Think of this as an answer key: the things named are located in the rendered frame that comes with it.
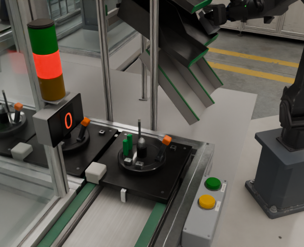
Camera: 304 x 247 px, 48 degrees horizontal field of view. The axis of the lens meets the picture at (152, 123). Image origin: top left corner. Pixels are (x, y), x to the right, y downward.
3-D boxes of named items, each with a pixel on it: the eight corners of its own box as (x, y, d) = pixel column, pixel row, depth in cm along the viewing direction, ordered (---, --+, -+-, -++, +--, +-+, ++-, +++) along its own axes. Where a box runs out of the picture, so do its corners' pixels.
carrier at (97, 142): (118, 134, 113) (116, 101, 106) (81, 180, 95) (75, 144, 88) (58, 119, 121) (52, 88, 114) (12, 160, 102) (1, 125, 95)
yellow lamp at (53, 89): (70, 91, 73) (67, 71, 70) (57, 102, 69) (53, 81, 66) (50, 87, 74) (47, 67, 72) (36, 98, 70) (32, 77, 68)
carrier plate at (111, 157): (192, 151, 106) (192, 145, 104) (166, 205, 87) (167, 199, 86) (122, 135, 113) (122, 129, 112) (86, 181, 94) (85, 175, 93)
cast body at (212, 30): (215, 33, 117) (229, 20, 112) (208, 35, 114) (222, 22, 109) (202, 12, 118) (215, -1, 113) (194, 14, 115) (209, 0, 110)
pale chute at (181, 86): (206, 108, 120) (215, 102, 117) (190, 125, 111) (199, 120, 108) (158, 44, 118) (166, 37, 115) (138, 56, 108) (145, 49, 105)
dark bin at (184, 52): (205, 54, 110) (216, 36, 105) (188, 68, 100) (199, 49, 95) (139, 6, 114) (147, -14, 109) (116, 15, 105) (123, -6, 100)
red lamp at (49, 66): (67, 70, 70) (63, 48, 67) (52, 80, 66) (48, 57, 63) (46, 66, 72) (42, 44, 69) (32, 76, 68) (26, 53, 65)
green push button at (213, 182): (221, 184, 93) (222, 179, 92) (218, 194, 90) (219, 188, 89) (207, 180, 94) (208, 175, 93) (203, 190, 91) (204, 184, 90)
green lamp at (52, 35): (63, 47, 67) (60, 23, 65) (48, 56, 63) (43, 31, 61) (42, 44, 69) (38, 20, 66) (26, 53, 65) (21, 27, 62)
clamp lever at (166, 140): (163, 156, 96) (172, 137, 92) (160, 160, 95) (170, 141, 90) (152, 150, 97) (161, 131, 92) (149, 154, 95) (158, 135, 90)
